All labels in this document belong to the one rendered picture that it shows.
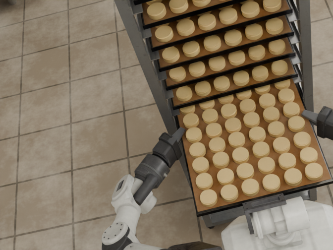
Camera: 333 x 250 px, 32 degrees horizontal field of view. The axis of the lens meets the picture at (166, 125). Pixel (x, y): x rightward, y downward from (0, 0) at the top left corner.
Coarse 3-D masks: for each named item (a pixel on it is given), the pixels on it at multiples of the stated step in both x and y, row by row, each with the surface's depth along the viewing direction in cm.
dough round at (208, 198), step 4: (204, 192) 168; (208, 192) 168; (212, 192) 168; (200, 196) 168; (204, 196) 167; (208, 196) 167; (212, 196) 167; (216, 196) 167; (204, 200) 167; (208, 200) 166; (212, 200) 166; (216, 200) 167; (204, 204) 167; (208, 204) 166; (212, 204) 166
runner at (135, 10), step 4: (128, 0) 145; (132, 0) 148; (132, 4) 148; (140, 4) 147; (132, 8) 147; (136, 8) 146; (140, 8) 146; (132, 12) 145; (136, 12) 146; (140, 12) 146
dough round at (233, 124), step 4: (228, 120) 181; (232, 120) 180; (236, 120) 180; (228, 124) 180; (232, 124) 179; (236, 124) 179; (240, 124) 179; (228, 128) 179; (232, 128) 178; (236, 128) 178; (240, 128) 180; (232, 132) 179
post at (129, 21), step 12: (120, 0) 142; (120, 12) 145; (132, 24) 148; (132, 36) 152; (144, 48) 156; (144, 60) 160; (144, 72) 164; (156, 84) 169; (156, 96) 173; (168, 108) 180; (168, 120) 183; (168, 132) 189; (180, 144) 195; (204, 216) 240
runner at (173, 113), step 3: (168, 99) 185; (168, 102) 182; (168, 105) 181; (171, 105) 184; (171, 108) 183; (171, 111) 183; (174, 111) 182; (177, 111) 182; (171, 114) 182; (174, 114) 182; (177, 114) 182
